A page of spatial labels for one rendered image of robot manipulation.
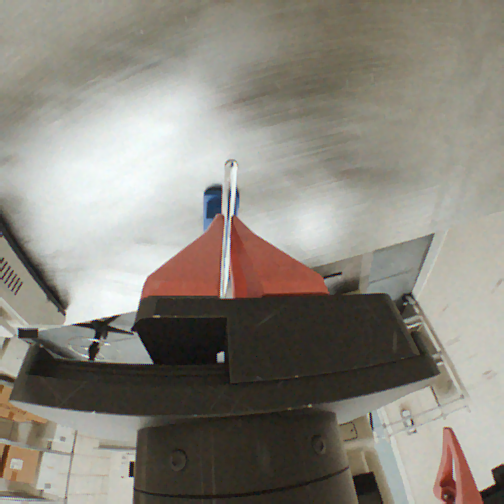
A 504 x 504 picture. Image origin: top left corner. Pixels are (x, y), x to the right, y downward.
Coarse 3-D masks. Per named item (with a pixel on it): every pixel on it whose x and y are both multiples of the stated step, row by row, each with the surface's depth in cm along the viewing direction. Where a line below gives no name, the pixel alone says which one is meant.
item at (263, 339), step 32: (192, 256) 7; (160, 288) 5; (192, 288) 6; (160, 320) 5; (192, 320) 5; (224, 320) 5; (256, 320) 5; (288, 320) 5; (320, 320) 5; (352, 320) 5; (384, 320) 6; (160, 352) 6; (192, 352) 6; (224, 352) 6; (256, 352) 5; (288, 352) 5; (320, 352) 5; (352, 352) 5; (384, 352) 5; (416, 352) 5
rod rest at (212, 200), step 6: (204, 192) 21; (210, 192) 21; (216, 192) 21; (222, 192) 21; (204, 198) 21; (210, 198) 21; (216, 198) 21; (204, 204) 21; (210, 204) 21; (216, 204) 21; (204, 210) 22; (210, 210) 20; (216, 210) 20; (234, 210) 21; (204, 216) 22; (210, 216) 20; (204, 222) 23; (210, 222) 20; (204, 228) 23; (228, 276) 26; (228, 282) 26
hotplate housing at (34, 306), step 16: (0, 224) 20; (0, 240) 20; (0, 256) 20; (16, 256) 22; (0, 272) 19; (16, 272) 22; (32, 272) 25; (0, 288) 19; (16, 288) 22; (32, 288) 25; (0, 304) 20; (16, 304) 22; (32, 304) 24; (48, 304) 28; (16, 320) 22; (32, 320) 24; (48, 320) 27; (64, 320) 31
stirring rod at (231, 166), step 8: (232, 160) 10; (224, 168) 10; (232, 168) 10; (224, 176) 10; (232, 176) 10; (224, 184) 10; (232, 184) 10; (224, 192) 11; (232, 192) 11; (224, 200) 11; (232, 200) 11; (224, 208) 11; (232, 208) 11; (224, 216) 11; (232, 216) 12; (224, 224) 12; (224, 232) 12; (224, 240) 12; (224, 248) 13; (224, 256) 13; (224, 264) 14; (224, 272) 14; (224, 280) 15; (224, 288) 15; (224, 296) 16
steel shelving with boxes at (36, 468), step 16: (16, 336) 156; (0, 352) 142; (16, 352) 151; (0, 368) 132; (16, 368) 146; (0, 400) 121; (0, 416) 122; (16, 416) 128; (32, 416) 145; (48, 432) 155; (64, 432) 162; (0, 448) 107; (16, 448) 117; (32, 448) 127; (48, 448) 163; (0, 464) 103; (16, 464) 110; (32, 464) 122; (48, 464) 138; (16, 480) 103; (32, 480) 114; (48, 480) 130; (0, 496) 90; (16, 496) 102; (32, 496) 117
